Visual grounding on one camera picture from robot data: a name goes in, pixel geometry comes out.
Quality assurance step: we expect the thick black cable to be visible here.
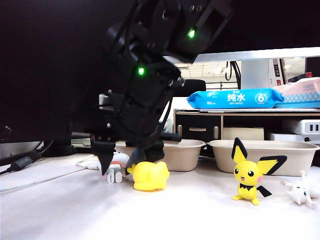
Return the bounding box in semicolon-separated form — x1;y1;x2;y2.
0;140;55;176

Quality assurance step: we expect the beige paper box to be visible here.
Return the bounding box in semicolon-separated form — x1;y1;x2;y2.
207;139;320;176
114;139;206;173

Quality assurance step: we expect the yellow and black Pichu doll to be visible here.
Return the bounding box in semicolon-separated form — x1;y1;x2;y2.
231;137;288;206

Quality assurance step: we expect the beige cardboard box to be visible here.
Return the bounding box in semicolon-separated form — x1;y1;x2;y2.
223;127;265;141

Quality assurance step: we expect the blue wet wipes pack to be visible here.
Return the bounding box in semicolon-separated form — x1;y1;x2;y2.
186;87;286;110

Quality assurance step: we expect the white doll with orange shirt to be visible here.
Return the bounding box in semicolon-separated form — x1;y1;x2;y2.
106;151;131;185

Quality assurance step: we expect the pink tissue pack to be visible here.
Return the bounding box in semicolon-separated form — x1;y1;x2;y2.
273;76;320;109

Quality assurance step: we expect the wooden desk shelf organizer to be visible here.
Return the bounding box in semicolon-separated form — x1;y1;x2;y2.
173;107;320;145

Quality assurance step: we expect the white USB cable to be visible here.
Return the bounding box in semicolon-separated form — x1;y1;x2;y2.
75;153;103;171

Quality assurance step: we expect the yellow duck doll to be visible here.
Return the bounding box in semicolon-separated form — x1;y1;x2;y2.
126;161;170;193

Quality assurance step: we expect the black office chair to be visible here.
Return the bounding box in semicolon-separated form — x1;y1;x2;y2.
181;79;207;92

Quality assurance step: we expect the small white cat doll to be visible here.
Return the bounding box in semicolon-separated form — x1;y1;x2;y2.
280;170;320;210

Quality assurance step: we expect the black monitor with silver bezel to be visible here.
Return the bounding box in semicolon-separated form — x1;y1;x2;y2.
194;0;320;63

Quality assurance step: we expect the large black computer monitor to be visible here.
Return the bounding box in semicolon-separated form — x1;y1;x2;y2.
0;0;137;145

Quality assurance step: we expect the silver flat laptop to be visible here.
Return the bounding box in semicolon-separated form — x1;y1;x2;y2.
199;107;320;113

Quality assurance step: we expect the flat white box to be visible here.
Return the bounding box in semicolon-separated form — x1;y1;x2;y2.
266;132;305;142

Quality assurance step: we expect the black hanging cable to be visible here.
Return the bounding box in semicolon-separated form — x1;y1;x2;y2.
224;60;242;82

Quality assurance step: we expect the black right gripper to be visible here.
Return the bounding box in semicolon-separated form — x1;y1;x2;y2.
91;85;182;176

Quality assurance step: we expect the black monitor stand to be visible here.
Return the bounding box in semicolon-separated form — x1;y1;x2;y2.
42;138;77;158

